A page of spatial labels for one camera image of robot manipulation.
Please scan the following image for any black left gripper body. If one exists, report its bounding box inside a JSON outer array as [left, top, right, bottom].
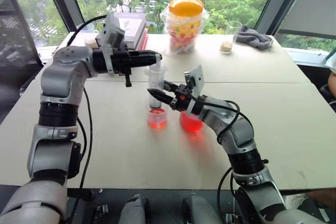
[[111, 44, 133, 88]]

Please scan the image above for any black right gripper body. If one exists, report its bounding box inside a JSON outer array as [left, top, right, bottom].
[[169, 83, 196, 113]]

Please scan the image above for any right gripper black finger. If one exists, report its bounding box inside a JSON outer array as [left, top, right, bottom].
[[147, 88, 174, 106], [163, 80, 182, 92]]

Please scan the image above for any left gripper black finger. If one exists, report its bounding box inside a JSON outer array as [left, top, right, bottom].
[[129, 59, 158, 69], [129, 50, 162, 61]]

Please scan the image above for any small clear cup red liquid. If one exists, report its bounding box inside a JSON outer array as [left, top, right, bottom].
[[147, 108, 168, 130]]

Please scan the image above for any round cup red liquid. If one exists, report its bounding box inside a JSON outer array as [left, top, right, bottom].
[[179, 110, 205, 133]]

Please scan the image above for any pink book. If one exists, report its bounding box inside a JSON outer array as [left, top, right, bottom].
[[135, 27, 150, 51]]

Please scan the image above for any stack of books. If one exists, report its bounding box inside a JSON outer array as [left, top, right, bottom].
[[94, 12, 148, 50]]

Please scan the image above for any candy jar with orange lid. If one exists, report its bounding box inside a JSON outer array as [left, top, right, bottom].
[[160, 0, 209, 56]]

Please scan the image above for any tall clear drinking glass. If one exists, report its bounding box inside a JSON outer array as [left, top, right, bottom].
[[219, 20, 243, 55]]

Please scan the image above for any grey crumpled cloth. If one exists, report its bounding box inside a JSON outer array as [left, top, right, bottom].
[[236, 26, 275, 51]]

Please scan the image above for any black mesh rack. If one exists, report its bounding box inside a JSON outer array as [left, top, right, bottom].
[[0, 0, 44, 69]]

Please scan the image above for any grey rounded shape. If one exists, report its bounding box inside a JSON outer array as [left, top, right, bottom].
[[182, 193, 224, 224], [119, 194, 151, 224]]

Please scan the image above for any seated bystander person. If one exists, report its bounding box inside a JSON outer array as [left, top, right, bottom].
[[324, 50, 336, 104]]

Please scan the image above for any grey roller blind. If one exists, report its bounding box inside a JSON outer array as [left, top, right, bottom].
[[277, 0, 336, 40]]

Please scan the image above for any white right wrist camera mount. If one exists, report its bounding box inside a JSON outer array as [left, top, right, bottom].
[[183, 64, 205, 116]]

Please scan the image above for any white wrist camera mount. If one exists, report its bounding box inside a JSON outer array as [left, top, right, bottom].
[[183, 64, 205, 116], [101, 13, 126, 77]]

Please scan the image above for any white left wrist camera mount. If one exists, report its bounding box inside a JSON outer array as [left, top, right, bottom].
[[101, 13, 126, 77]]

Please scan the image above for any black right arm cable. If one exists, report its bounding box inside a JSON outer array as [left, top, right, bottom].
[[187, 93, 242, 209]]

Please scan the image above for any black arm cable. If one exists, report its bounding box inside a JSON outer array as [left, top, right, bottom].
[[187, 93, 242, 209], [67, 14, 107, 191]]

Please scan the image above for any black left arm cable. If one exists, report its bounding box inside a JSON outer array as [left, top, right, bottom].
[[67, 14, 107, 191]]

